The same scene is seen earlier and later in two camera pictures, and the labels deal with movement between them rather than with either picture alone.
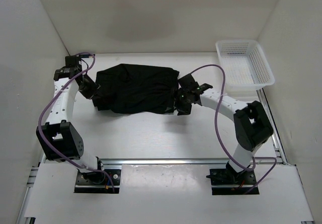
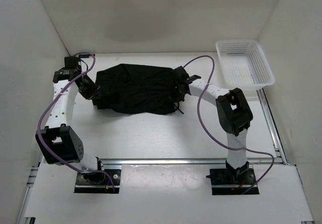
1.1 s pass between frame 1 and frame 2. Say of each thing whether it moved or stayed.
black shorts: stayed
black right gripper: moved
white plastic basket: stayed
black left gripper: stayed
